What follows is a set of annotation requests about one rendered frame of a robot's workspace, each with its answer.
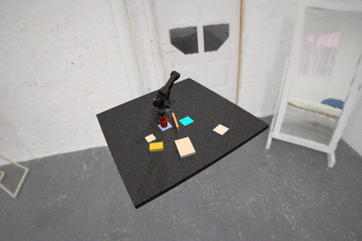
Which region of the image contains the beige flat pad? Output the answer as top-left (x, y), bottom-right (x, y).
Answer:
top-left (213, 125), bottom-right (229, 135)

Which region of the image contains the yellow rectangular block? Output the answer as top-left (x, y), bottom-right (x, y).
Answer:
top-left (150, 142), bottom-right (163, 152)

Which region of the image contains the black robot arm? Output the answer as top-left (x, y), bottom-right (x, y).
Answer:
top-left (153, 71), bottom-right (180, 109)

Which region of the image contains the red cup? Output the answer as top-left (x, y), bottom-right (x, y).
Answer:
top-left (159, 117), bottom-right (167, 128)

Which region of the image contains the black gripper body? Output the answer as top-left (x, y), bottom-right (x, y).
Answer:
top-left (157, 102), bottom-right (165, 115)

